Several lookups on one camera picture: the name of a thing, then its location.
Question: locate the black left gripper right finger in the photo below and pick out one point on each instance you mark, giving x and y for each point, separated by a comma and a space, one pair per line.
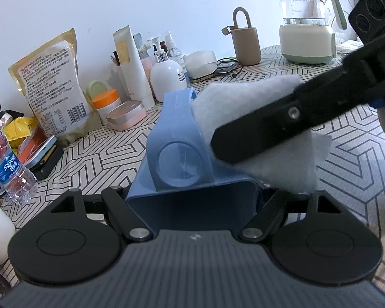
270, 211

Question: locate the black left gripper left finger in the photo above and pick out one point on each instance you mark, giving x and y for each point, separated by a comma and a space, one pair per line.
121, 217

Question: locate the tall white lotion tube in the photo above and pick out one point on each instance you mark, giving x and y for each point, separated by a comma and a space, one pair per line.
131, 66

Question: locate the white pump dispenser bottle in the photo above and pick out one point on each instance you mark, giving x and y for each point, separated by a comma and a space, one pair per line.
166, 75

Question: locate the beige printed food pouch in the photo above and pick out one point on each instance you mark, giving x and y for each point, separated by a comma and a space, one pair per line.
48, 79

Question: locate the pink round cosmetic case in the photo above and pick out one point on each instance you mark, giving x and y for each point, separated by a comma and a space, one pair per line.
126, 115

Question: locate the stack of flat boxes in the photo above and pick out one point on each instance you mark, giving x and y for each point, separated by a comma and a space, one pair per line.
40, 154

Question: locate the brown cylindrical handled holder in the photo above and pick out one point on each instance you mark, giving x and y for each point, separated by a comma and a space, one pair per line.
245, 40

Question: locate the green round lid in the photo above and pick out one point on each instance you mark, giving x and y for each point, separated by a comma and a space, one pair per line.
95, 88

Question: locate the yellow snack bag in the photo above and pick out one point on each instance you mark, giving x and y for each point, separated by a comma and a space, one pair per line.
20, 129

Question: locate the blue plastic container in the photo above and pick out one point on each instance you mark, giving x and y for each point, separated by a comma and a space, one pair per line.
180, 185

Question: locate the pink cup with pump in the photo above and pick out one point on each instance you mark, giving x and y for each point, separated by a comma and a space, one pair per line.
143, 48

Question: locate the clear water bottle blue label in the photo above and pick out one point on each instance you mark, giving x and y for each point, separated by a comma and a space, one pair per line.
17, 180

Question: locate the glass electric kettle green base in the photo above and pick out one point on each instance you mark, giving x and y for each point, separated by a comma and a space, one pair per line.
305, 35

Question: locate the white cleaning wipe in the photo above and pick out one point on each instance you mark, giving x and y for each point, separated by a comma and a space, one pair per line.
289, 166

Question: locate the orange lid plastic jar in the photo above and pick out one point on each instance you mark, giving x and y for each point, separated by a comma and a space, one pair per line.
105, 102

